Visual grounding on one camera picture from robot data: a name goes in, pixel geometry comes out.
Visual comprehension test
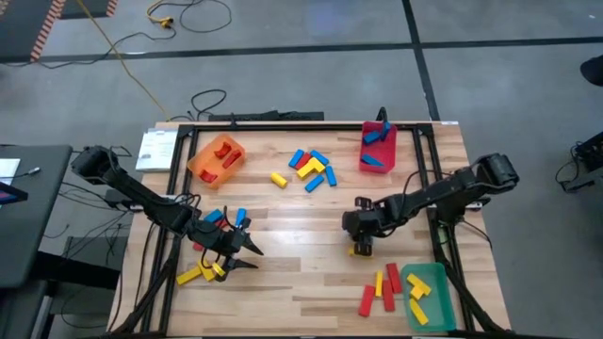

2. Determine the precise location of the pink-red translucent plastic bin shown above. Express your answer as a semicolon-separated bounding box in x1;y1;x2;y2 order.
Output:
359;121;399;174

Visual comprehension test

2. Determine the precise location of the black power strip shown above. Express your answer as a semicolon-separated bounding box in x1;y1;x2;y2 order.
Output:
208;110;325;122

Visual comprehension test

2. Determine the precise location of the orange translucent plastic bin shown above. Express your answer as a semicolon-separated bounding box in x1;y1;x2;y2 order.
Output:
187;133;247;190

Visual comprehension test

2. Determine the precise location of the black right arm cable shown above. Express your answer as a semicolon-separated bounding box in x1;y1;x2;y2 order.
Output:
402;169;456;202

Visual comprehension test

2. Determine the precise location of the yellow plug cord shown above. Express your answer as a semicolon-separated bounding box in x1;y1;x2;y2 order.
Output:
145;0;176;28

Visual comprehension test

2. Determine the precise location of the black floor cable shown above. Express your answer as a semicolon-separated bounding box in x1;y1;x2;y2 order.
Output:
169;88;228;122
0;25;178;70
177;0;233;34

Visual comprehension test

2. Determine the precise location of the black desk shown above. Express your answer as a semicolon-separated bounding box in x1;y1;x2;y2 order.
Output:
0;144;74;289

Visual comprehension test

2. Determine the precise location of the long yellow cable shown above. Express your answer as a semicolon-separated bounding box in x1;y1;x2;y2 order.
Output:
74;0;171;121

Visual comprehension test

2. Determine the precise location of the black aluminium table frame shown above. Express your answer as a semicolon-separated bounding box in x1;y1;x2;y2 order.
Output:
110;121;513;339

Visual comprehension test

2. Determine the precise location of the white paper booklet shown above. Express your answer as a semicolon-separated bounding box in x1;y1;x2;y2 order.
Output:
135;127;179;173

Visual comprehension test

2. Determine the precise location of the dark tablet screen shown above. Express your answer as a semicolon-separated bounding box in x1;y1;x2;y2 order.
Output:
0;181;28;206

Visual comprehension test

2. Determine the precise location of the black round object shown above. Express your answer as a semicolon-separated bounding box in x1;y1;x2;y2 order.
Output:
579;55;603;88

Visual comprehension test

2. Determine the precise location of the white paper sheet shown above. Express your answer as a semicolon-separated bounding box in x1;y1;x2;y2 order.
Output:
0;158;23;187

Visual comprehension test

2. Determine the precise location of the black mat striped edge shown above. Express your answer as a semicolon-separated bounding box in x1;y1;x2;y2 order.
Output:
60;0;119;20
0;0;67;62

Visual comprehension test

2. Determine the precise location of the black equipment with cables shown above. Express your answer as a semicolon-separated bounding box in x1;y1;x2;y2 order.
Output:
554;131;603;193

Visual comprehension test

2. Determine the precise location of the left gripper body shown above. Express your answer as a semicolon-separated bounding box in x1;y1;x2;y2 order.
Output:
200;223;251;283

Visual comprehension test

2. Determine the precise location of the green translucent plastic bin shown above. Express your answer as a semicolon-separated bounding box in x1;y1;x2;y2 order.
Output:
400;262;457;333

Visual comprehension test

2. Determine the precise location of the cable with silver plug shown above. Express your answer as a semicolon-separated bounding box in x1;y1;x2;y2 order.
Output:
0;167;42;181

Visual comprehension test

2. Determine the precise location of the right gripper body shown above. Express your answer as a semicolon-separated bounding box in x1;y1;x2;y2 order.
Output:
342;196;381;258

